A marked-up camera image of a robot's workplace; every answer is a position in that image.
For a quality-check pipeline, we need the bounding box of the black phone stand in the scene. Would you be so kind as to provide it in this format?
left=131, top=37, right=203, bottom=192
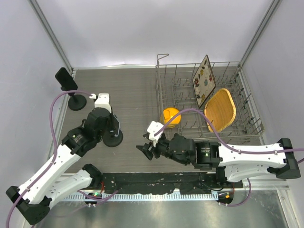
left=61, top=85, right=87, bottom=111
left=102, top=130, right=123, bottom=147

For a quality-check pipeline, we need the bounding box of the black phone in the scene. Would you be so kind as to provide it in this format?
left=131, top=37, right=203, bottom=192
left=55, top=67, right=78, bottom=91

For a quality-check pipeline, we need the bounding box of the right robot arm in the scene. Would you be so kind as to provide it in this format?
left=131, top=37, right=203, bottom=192
left=136, top=133, right=301, bottom=188

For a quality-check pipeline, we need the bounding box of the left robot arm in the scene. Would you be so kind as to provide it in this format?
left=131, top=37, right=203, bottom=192
left=6, top=107, right=113, bottom=225

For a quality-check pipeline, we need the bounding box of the yellow bowl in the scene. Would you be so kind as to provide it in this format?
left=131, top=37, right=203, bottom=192
left=161, top=107, right=181, bottom=128

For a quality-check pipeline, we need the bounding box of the floral square plate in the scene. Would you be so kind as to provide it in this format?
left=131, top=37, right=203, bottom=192
left=192, top=55, right=216, bottom=108

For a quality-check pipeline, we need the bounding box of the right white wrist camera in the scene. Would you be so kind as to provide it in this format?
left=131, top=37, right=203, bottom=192
left=143, top=121, right=164, bottom=147

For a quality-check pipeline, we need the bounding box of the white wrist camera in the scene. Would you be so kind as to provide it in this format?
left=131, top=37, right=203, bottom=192
left=89, top=93, right=112, bottom=113
left=143, top=121, right=164, bottom=147

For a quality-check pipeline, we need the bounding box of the grey wire dish rack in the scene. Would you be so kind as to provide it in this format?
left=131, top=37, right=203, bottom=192
left=156, top=54, right=265, bottom=145

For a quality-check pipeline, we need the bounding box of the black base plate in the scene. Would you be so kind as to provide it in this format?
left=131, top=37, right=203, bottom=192
left=97, top=172, right=243, bottom=195

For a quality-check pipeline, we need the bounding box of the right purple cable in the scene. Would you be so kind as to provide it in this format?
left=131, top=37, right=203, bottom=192
left=154, top=108, right=304, bottom=207

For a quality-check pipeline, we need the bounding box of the purple cable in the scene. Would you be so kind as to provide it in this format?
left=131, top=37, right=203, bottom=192
left=154, top=108, right=304, bottom=207
left=5, top=90, right=119, bottom=228

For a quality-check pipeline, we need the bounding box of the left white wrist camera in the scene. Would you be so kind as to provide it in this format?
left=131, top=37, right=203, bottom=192
left=89, top=93, right=112, bottom=113

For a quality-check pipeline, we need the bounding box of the white cable duct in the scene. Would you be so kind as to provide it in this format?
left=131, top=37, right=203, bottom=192
left=61, top=191, right=218, bottom=202

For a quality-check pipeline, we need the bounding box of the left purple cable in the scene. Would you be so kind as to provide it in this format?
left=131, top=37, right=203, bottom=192
left=5, top=90, right=119, bottom=228

